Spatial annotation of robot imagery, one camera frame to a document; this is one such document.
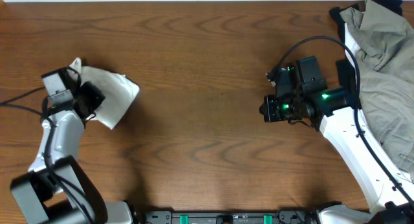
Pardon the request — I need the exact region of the white t-shirt with black print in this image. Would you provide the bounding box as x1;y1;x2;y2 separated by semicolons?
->
69;58;140;129

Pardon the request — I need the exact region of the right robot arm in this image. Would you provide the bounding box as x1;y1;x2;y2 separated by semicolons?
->
259;56;413;223

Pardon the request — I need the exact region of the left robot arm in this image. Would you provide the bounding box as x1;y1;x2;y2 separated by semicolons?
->
10;67;137;223

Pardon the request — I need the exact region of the black garment with red tag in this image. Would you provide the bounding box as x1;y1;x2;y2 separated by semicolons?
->
329;0;403;95

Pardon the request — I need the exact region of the white garment under pile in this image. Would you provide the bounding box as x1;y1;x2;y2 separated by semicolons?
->
344;23;360;68

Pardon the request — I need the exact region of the olive grey garment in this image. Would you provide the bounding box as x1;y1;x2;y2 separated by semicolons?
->
340;0;413;175

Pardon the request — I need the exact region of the left black cable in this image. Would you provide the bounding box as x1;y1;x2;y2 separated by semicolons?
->
0;67;98;224

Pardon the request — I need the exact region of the black cable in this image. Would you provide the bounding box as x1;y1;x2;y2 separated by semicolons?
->
267;35;414;205
0;67;98;224

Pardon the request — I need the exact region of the right black cable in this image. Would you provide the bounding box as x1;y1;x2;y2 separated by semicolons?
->
267;35;414;205

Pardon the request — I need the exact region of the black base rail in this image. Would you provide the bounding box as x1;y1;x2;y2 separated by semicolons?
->
140;210;321;224

